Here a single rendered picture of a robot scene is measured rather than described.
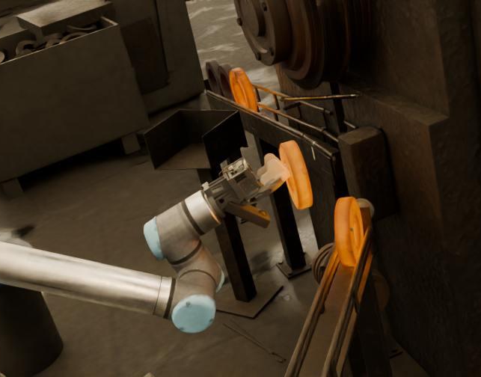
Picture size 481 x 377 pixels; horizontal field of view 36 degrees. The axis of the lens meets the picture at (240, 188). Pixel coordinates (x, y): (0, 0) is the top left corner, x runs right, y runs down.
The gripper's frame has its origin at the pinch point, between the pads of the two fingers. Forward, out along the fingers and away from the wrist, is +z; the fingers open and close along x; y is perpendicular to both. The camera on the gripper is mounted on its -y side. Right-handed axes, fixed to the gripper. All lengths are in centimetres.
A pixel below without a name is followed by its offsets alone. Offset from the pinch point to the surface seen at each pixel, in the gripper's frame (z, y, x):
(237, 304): -45, -75, 79
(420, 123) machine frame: 29.2, -6.0, -1.4
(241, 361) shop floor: -48, -74, 48
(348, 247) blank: 1.6, -13.7, -18.5
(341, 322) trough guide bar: -6.5, -11.2, -42.6
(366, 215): 8.6, -17.3, -5.1
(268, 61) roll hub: 8.2, 13.0, 34.8
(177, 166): -34, -17, 81
